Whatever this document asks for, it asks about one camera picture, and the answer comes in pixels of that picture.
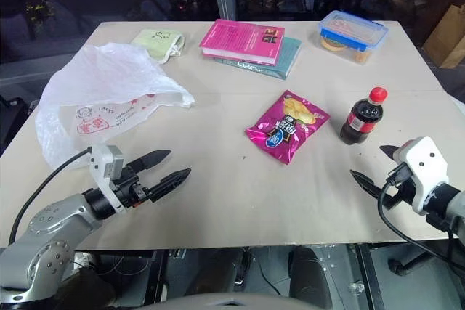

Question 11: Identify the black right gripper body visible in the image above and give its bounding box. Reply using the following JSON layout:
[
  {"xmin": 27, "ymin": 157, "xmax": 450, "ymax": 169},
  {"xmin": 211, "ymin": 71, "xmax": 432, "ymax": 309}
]
[{"xmin": 381, "ymin": 178, "xmax": 419, "ymax": 212}]

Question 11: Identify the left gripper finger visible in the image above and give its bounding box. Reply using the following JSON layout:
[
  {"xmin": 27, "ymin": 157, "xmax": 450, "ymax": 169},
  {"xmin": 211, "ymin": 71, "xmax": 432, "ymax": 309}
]
[
  {"xmin": 126, "ymin": 149, "xmax": 173, "ymax": 174},
  {"xmin": 146, "ymin": 167, "xmax": 193, "ymax": 203}
]

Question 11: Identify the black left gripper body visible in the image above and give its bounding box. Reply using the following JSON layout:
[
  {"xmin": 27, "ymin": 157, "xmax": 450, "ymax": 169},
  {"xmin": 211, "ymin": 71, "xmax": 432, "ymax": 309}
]
[{"xmin": 114, "ymin": 165, "xmax": 151, "ymax": 211}]

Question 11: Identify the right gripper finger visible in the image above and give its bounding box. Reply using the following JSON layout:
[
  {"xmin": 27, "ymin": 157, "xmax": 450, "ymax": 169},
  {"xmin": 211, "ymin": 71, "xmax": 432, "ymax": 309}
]
[
  {"xmin": 349, "ymin": 168, "xmax": 395, "ymax": 205},
  {"xmin": 379, "ymin": 144, "xmax": 401, "ymax": 160}
]

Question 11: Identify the cola bottle with red cap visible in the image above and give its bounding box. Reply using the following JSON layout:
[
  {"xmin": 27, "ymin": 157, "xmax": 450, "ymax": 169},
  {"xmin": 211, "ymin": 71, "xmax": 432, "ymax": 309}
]
[{"xmin": 339, "ymin": 86, "xmax": 389, "ymax": 146}]

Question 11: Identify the white printed plastic bag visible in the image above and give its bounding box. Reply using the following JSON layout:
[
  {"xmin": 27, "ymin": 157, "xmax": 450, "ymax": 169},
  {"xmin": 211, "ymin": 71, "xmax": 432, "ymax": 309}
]
[{"xmin": 34, "ymin": 41, "xmax": 196, "ymax": 172}]

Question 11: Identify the pink chips packet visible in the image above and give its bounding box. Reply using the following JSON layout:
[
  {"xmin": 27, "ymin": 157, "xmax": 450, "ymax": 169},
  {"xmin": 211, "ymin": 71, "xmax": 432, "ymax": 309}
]
[{"xmin": 243, "ymin": 89, "xmax": 331, "ymax": 166}]

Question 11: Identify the dark brown rounded shape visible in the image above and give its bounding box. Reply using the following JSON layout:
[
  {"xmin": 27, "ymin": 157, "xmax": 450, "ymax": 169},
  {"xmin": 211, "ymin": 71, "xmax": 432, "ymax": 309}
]
[{"xmin": 50, "ymin": 269, "xmax": 118, "ymax": 310}]

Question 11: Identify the dark rounded black shape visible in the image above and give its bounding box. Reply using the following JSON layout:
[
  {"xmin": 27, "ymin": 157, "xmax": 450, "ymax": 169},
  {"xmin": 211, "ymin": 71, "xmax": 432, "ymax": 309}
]
[{"xmin": 289, "ymin": 245, "xmax": 334, "ymax": 310}]

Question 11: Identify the clear container with blue lid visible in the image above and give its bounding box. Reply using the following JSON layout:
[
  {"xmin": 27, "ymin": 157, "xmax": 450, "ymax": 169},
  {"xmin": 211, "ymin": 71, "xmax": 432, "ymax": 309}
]
[{"xmin": 318, "ymin": 9, "xmax": 390, "ymax": 66}]

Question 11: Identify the brown paper bag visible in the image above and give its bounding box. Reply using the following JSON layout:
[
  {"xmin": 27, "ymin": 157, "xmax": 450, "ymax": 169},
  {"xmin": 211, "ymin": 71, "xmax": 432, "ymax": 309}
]
[{"xmin": 421, "ymin": 2, "xmax": 465, "ymax": 69}]

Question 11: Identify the teal book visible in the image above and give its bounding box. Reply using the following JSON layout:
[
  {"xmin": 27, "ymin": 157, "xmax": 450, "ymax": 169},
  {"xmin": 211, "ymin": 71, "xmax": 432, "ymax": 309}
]
[{"xmin": 213, "ymin": 36, "xmax": 303, "ymax": 81}]

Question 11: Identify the pink book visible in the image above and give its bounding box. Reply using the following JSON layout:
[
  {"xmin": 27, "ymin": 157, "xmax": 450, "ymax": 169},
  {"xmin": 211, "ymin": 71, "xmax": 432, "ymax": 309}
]
[{"xmin": 198, "ymin": 18, "xmax": 286, "ymax": 68}]

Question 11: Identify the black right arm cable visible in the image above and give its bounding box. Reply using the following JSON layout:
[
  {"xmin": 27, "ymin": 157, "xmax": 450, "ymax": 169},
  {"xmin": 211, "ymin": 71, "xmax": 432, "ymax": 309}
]
[{"xmin": 377, "ymin": 162, "xmax": 465, "ymax": 264}]

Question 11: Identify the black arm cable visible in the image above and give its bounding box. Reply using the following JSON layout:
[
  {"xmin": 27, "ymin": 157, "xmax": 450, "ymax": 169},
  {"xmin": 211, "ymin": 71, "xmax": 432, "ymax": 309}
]
[
  {"xmin": 7, "ymin": 146, "xmax": 94, "ymax": 246},
  {"xmin": 377, "ymin": 162, "xmax": 465, "ymax": 264}
]

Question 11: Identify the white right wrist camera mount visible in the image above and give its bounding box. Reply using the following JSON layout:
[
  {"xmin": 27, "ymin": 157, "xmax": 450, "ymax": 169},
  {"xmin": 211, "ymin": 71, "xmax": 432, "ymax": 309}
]
[{"xmin": 393, "ymin": 136, "xmax": 450, "ymax": 216}]

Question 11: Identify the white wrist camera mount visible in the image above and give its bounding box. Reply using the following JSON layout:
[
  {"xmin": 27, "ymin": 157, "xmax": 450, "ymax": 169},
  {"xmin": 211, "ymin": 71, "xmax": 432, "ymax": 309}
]
[
  {"xmin": 393, "ymin": 136, "xmax": 450, "ymax": 216},
  {"xmin": 89, "ymin": 144, "xmax": 127, "ymax": 213}
]

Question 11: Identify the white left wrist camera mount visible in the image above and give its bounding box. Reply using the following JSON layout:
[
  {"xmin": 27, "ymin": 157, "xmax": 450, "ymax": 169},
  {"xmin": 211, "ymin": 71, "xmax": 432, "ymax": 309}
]
[{"xmin": 89, "ymin": 144, "xmax": 127, "ymax": 213}]

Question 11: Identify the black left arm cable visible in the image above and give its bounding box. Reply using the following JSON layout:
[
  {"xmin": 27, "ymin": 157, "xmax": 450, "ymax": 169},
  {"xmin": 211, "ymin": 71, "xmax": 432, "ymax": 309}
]
[{"xmin": 7, "ymin": 146, "xmax": 94, "ymax": 246}]

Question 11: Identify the green drawstring cloth pouch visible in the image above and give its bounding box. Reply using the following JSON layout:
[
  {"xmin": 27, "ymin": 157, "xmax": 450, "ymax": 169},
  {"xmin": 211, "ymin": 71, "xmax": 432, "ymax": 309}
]
[{"xmin": 130, "ymin": 28, "xmax": 187, "ymax": 65}]

